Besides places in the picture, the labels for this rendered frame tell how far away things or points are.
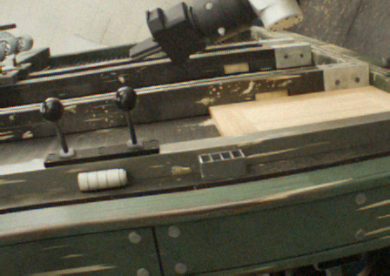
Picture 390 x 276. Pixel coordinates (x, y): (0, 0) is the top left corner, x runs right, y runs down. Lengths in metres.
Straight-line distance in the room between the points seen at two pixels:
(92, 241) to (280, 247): 0.23
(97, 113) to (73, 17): 5.17
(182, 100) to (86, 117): 0.23
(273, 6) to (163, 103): 0.46
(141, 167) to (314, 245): 0.33
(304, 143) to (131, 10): 5.51
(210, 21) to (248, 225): 0.35
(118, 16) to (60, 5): 0.76
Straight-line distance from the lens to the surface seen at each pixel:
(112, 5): 6.28
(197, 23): 0.82
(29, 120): 1.20
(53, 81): 1.66
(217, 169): 0.79
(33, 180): 0.85
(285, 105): 1.13
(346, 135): 0.87
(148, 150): 0.81
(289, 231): 0.62
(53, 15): 6.35
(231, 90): 1.17
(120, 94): 0.75
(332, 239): 0.64
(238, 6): 0.79
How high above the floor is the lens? 1.47
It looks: 15 degrees down
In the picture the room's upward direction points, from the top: 67 degrees counter-clockwise
